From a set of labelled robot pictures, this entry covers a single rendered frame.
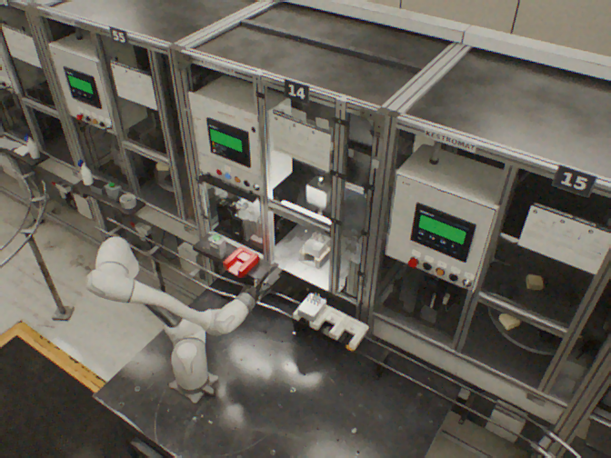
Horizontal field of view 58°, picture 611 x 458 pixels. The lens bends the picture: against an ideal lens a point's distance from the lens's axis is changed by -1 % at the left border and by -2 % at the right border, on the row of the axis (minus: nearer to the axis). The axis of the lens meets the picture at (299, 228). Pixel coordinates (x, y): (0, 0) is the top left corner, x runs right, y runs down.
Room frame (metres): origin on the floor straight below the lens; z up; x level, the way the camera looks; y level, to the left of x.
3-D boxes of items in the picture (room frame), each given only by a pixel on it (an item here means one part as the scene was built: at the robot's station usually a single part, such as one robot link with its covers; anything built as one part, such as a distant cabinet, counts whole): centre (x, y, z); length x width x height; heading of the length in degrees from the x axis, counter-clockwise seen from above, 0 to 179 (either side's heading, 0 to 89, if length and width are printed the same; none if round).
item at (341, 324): (1.79, -0.15, 0.84); 0.36 x 0.14 x 0.10; 56
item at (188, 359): (1.57, 0.54, 0.85); 0.18 x 0.16 x 0.22; 9
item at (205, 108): (2.39, 0.29, 1.60); 0.42 x 0.29 x 0.46; 56
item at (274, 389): (1.50, 0.11, 0.66); 1.50 x 1.06 x 0.04; 56
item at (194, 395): (1.55, 0.52, 0.71); 0.22 x 0.18 x 0.06; 56
